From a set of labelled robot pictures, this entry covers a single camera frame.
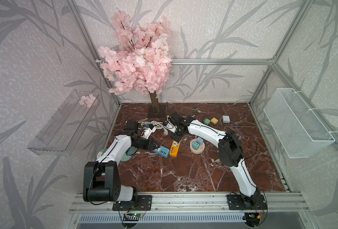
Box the green charger plug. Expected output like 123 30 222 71
203 118 211 126

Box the white wire mesh basket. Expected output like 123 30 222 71
263 88 336 158

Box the orange power strip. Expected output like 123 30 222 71
170 141 180 157

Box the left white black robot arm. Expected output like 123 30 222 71
83 121 160 205

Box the blue charger plug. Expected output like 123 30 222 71
196 137 203 146

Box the white teal strip cable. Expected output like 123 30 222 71
138 120 170 137

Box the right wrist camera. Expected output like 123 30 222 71
164 120 176 133

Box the pink cherry blossom tree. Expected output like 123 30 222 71
97 11 172 116

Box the white charger plug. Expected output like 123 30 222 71
222 115 231 124

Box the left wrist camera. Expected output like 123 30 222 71
142 124 156 139

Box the teal power strip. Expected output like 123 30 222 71
153 146 170 158

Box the yellow charger plug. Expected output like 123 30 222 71
211 117 219 125

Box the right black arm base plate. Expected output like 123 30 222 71
226 194 268 211

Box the green tape roll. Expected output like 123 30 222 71
97 148 107 158

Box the clear acrylic wall shelf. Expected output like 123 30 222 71
27 89 101 156

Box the aluminium front rail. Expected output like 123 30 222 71
69 192 310 214

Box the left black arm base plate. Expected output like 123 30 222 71
112 195 153 211

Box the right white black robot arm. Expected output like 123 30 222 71
169 112 261 208

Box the round pink power socket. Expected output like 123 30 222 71
190 139 205 154

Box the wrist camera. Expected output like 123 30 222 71
142 124 156 139
164 120 176 133

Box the teal charger plug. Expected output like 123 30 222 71
192 141 200 150

